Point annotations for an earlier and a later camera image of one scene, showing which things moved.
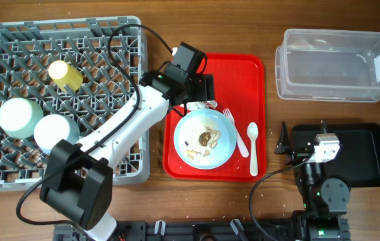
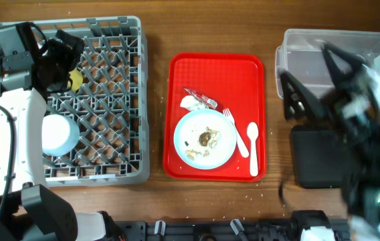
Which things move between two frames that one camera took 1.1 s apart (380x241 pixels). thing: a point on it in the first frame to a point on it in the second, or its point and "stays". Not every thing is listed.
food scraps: [210, 137] stays
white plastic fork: [241, 142] stays
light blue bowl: [52, 128] stays
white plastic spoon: [253, 130] stays
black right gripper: [283, 146] to [338, 105]
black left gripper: [205, 87] to [71, 55]
